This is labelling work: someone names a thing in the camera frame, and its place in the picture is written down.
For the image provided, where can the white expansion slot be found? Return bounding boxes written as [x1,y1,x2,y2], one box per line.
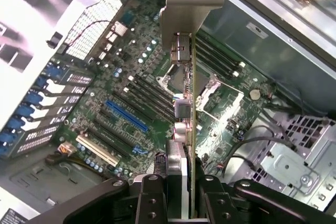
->
[75,134,120,168]

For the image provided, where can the perforated metal drive cage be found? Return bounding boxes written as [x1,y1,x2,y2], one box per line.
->
[246,113,336,211]

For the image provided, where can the blue expansion slot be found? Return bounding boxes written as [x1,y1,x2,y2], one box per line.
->
[104,99,150,134]

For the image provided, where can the silver socket cover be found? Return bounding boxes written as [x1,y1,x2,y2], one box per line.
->
[196,82,245,129]

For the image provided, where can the RAM slot black clips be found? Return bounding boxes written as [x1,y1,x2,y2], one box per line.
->
[195,44,233,80]
[196,35,241,72]
[125,81,175,120]
[133,71,175,105]

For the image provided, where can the short black expansion slot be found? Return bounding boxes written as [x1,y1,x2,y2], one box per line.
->
[98,107,112,121]

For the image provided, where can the white power connector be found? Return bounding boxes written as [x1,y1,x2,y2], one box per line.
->
[56,141,78,157]

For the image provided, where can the RAM slot white clips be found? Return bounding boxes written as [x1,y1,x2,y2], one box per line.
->
[198,30,247,69]
[196,39,239,78]
[122,86,175,127]
[128,74,175,112]

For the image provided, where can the silver coin battery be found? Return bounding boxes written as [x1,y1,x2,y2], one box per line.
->
[248,88,262,101]

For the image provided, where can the grey power supply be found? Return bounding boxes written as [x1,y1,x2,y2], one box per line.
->
[0,153,113,224]

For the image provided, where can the CPU socket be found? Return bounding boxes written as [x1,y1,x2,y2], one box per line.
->
[156,63,223,104]

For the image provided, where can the blue card clip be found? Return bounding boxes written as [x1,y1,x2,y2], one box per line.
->
[0,131,17,158]
[5,118,26,137]
[13,105,35,124]
[24,92,45,110]
[44,63,65,80]
[34,76,51,91]

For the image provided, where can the green motherboard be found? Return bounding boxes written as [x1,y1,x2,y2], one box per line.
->
[56,0,276,183]

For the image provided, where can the silver finned port housing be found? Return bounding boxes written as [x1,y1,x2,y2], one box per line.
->
[112,21,129,38]

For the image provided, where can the small case sticker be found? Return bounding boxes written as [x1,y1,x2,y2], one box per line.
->
[246,23,269,39]

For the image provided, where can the black open PC case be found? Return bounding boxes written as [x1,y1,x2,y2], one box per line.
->
[0,0,336,224]

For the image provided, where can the grey parts rack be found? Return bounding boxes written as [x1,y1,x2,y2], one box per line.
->
[0,0,87,72]

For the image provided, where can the black sleeved power cable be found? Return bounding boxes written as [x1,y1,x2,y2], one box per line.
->
[44,152,106,180]

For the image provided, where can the thin red black wire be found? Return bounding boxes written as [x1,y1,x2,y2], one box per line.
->
[62,20,118,50]

